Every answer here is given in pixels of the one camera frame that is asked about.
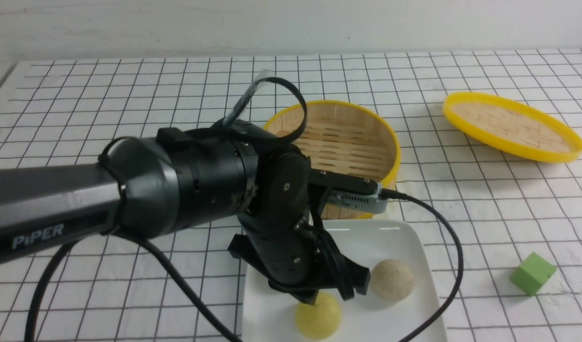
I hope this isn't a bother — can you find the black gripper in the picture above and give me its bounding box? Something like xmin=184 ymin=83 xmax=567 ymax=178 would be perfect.
xmin=228 ymin=214 xmax=371 ymax=305

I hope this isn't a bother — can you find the yellow steamed bun front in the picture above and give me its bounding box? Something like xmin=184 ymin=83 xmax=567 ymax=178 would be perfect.
xmin=295 ymin=292 xmax=343 ymax=341

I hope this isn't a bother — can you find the beige steamed bun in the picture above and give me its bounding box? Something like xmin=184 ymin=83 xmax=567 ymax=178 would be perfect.
xmin=370 ymin=258 xmax=415 ymax=302

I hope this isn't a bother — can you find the bamboo steamer lid yellow rim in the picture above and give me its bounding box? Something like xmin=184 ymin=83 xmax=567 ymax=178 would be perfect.
xmin=442 ymin=92 xmax=582 ymax=164

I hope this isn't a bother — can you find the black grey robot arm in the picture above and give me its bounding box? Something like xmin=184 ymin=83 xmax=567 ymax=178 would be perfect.
xmin=0 ymin=121 xmax=370 ymax=304

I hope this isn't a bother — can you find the white square plate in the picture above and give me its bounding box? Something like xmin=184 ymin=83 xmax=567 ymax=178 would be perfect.
xmin=242 ymin=219 xmax=440 ymax=342

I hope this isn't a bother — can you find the bamboo steamer basket yellow rim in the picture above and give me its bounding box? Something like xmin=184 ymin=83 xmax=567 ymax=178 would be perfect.
xmin=263 ymin=100 xmax=401 ymax=220

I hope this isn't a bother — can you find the green foam cube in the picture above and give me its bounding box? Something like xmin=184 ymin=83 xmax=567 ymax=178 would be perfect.
xmin=509 ymin=252 xmax=556 ymax=296

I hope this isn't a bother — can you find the white grid tablecloth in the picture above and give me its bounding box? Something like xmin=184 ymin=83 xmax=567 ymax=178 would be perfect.
xmin=0 ymin=48 xmax=582 ymax=342

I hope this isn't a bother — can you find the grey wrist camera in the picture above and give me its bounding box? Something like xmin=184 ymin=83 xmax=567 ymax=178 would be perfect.
xmin=307 ymin=169 xmax=388 ymax=214

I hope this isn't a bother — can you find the black cable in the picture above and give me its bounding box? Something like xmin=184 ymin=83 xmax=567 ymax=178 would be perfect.
xmin=24 ymin=76 xmax=464 ymax=342

